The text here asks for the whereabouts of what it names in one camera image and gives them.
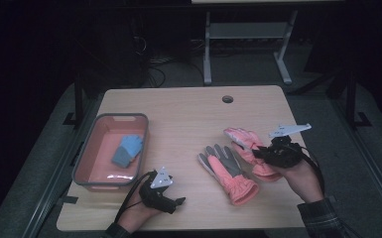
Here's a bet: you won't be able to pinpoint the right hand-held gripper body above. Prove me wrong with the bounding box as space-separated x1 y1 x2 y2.
259 123 313 169

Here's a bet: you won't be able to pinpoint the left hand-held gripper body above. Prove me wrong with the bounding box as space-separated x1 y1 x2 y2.
138 166 178 214

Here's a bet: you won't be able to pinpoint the pink ski glove with cord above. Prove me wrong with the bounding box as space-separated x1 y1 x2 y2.
223 127 283 182

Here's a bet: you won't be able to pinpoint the pink ski glove grey palm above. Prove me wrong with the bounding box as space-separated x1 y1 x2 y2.
196 143 260 207

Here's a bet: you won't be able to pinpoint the blue knit glove dark dots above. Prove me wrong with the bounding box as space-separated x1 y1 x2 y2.
111 134 144 170

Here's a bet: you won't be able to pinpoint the pink basket with grey rim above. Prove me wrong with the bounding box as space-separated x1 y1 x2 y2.
71 112 150 193

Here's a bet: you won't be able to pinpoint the person's right hand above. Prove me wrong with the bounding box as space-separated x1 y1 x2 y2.
273 159 325 203

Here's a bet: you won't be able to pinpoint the person's left hand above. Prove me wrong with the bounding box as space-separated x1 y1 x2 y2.
116 196 161 233

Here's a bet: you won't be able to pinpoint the grey tape strip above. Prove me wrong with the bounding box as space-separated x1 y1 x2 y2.
57 195 79 205

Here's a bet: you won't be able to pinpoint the white metal stand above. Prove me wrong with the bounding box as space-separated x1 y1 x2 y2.
202 9 300 86

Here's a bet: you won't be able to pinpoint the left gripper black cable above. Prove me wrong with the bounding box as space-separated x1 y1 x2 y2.
113 170 159 223

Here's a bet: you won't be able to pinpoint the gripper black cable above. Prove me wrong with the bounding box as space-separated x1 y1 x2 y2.
113 170 159 223
298 146 327 196

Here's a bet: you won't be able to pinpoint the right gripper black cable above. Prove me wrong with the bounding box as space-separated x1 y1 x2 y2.
298 146 327 196

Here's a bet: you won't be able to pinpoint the aluminium rail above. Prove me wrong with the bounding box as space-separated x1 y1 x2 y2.
329 95 382 229
21 95 104 238

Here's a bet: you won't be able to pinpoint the black frame post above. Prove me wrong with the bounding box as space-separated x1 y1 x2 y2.
344 63 373 131
63 70 84 129

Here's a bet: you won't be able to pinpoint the black floor cables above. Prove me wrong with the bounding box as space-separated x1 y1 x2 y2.
143 54 206 88

